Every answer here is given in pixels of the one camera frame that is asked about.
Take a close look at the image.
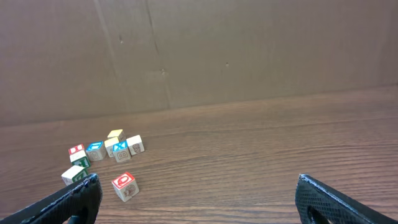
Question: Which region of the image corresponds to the red circle block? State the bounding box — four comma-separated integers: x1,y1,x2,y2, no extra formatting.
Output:
111,172,139,202

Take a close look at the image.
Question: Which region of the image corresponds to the red I block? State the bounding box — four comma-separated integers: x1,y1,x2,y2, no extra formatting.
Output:
68,144,85,156

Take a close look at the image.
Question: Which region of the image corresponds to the blue X block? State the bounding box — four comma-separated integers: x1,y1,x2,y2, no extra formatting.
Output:
113,141,131,162

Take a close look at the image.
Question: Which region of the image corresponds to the white patterned block right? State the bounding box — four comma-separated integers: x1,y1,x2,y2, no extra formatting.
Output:
126,135,145,156

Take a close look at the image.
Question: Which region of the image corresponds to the yellow block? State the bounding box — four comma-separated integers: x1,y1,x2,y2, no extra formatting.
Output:
107,129,126,142
104,137,119,157

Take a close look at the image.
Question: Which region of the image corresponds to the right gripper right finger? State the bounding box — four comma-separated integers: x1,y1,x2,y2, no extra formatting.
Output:
295,174,397,224

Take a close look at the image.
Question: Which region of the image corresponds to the white spiral block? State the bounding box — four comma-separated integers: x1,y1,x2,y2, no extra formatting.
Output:
61,166,88,185

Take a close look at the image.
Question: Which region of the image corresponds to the yellow block far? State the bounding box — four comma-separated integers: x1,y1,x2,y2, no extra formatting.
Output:
107,129,126,142

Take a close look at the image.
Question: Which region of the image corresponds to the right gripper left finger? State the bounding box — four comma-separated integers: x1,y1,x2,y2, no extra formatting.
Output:
1,173,103,224

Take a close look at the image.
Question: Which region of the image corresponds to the blue L block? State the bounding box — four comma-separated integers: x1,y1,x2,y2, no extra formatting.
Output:
86,141,107,161

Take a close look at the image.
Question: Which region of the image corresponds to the white green-sided block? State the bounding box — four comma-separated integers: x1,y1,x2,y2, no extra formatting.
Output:
70,150,91,168

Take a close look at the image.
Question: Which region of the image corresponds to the yellow block centre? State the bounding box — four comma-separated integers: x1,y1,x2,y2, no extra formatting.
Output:
104,137,119,157

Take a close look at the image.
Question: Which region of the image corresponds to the cardboard back wall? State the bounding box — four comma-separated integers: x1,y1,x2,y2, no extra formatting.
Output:
1,1,397,126

